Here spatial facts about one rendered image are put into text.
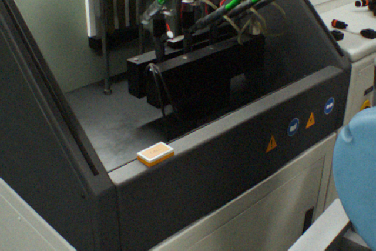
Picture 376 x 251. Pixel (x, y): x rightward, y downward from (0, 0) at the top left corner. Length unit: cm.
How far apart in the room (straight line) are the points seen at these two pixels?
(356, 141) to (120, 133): 84
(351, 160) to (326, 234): 29
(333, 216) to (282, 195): 50
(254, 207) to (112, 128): 35
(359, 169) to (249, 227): 77
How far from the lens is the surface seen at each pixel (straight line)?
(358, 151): 32
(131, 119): 116
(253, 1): 107
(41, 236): 101
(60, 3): 124
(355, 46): 123
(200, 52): 112
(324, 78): 111
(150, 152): 79
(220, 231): 100
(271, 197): 110
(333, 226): 63
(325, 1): 148
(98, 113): 119
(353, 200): 35
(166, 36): 103
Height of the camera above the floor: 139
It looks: 28 degrees down
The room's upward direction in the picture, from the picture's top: straight up
